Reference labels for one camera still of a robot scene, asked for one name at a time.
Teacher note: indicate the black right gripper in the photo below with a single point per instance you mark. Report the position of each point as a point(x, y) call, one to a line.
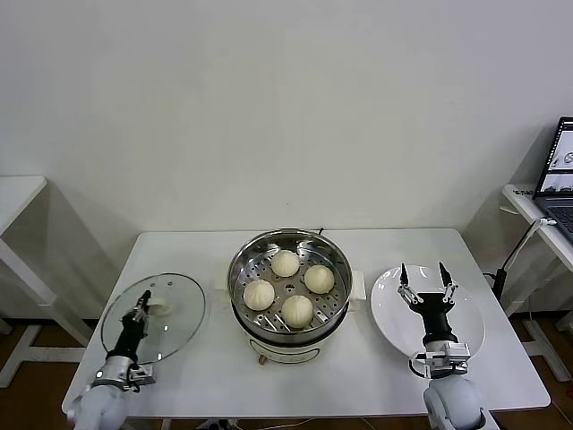
point(436, 318)

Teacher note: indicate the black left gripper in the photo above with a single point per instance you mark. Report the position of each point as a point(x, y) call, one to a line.
point(127, 340)

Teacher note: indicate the white steamed baozi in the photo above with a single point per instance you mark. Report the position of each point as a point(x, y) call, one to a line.
point(296, 311)
point(319, 278)
point(259, 295)
point(285, 263)

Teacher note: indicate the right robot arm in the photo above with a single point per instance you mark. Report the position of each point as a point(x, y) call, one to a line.
point(456, 403)

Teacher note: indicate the perforated steel steamer basket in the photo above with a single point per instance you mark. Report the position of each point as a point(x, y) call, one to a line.
point(313, 251)

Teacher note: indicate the steel steamer pot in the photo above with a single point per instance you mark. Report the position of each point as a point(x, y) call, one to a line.
point(291, 354)

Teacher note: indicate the white round plate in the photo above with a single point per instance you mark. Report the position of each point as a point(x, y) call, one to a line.
point(389, 322)

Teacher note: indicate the white laptop desk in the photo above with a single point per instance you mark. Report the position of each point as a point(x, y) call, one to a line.
point(521, 203)

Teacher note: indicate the grey open laptop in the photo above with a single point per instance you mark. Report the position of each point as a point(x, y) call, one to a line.
point(559, 201)

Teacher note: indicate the white empty side table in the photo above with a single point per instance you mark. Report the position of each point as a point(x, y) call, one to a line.
point(18, 197)

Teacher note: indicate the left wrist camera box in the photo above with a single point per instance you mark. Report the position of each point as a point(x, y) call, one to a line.
point(143, 375)

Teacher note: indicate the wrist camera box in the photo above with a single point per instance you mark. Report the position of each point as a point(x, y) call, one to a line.
point(143, 375)
point(447, 356)

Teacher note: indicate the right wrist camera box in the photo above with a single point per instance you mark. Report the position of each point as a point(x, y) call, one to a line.
point(447, 356)

